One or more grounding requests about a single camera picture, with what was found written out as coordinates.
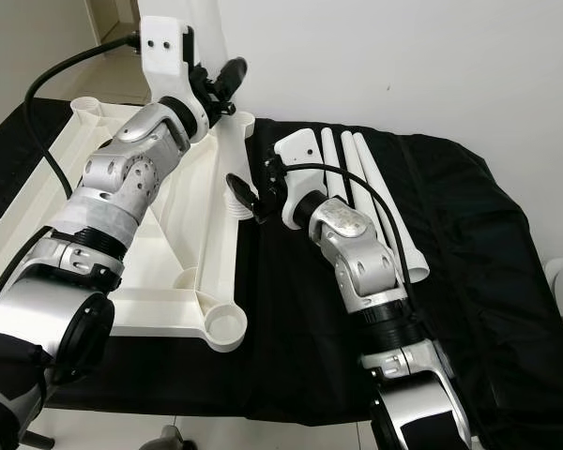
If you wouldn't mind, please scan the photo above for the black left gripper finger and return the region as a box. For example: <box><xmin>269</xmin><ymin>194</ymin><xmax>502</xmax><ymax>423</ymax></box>
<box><xmin>219</xmin><ymin>56</ymin><xmax>250</xmax><ymax>104</ymax></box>

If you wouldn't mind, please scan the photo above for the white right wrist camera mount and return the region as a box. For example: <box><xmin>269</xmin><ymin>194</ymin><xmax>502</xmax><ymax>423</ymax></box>
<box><xmin>274</xmin><ymin>129</ymin><xmax>325</xmax><ymax>231</ymax></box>

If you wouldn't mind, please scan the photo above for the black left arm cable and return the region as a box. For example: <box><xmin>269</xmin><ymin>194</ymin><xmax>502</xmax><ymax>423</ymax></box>
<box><xmin>24</xmin><ymin>31</ymin><xmax>144</xmax><ymax>203</ymax></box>

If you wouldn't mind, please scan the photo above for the black table cloth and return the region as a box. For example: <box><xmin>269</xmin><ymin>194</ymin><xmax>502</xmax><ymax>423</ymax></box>
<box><xmin>0</xmin><ymin>98</ymin><xmax>563</xmax><ymax>450</ymax></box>

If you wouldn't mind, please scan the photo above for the white plastic table top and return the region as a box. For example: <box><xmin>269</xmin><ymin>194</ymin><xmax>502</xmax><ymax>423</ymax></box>
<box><xmin>0</xmin><ymin>94</ymin><xmax>256</xmax><ymax>355</ymax></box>

